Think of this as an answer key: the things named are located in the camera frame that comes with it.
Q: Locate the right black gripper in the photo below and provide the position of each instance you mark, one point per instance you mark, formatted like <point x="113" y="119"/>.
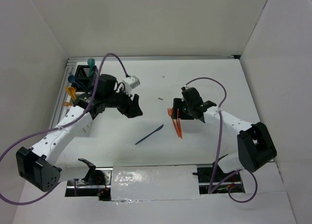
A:
<point x="177" y="104"/>

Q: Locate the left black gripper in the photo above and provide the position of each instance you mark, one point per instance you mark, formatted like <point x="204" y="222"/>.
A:
<point x="131" y="109"/>

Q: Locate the orange spoon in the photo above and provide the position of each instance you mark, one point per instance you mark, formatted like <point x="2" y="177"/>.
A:
<point x="172" y="110"/>

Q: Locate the orange fork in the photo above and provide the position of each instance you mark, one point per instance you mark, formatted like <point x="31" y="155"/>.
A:
<point x="173" y="124"/>

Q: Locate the blue knife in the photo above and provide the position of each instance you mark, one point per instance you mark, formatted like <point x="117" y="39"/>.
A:
<point x="145" y="137"/>

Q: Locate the teal spoon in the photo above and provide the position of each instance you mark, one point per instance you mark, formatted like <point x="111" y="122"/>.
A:
<point x="91" y="64"/>

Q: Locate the yellow spoon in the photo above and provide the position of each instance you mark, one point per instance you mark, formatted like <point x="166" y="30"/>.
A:
<point x="73" y="95"/>

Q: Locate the yellow fork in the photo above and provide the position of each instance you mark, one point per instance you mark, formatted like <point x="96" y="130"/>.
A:
<point x="67" y="104"/>

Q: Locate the blue fork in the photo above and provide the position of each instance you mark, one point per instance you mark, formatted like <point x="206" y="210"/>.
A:
<point x="79" y="84"/>

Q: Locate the blue spoon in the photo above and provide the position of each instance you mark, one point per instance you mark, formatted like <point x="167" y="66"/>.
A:
<point x="71" y="78"/>

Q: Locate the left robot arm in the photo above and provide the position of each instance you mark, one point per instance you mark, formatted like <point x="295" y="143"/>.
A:
<point x="38" y="164"/>

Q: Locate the black utensil caddy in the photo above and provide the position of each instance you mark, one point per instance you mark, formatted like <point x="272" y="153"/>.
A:
<point x="82" y="75"/>

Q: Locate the white taped paper sheet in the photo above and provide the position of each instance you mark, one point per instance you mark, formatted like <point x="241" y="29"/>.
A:
<point x="154" y="183"/>

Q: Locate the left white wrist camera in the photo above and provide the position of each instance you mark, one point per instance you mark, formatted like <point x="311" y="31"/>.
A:
<point x="130" y="83"/>

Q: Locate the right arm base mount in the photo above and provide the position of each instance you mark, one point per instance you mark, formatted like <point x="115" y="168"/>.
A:
<point x="204" y="173"/>

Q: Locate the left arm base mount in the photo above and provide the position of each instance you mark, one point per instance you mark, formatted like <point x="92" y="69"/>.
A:
<point x="99" y="186"/>

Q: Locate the aluminium frame rail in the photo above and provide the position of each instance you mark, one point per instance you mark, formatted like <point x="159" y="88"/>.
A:
<point x="145" y="58"/>

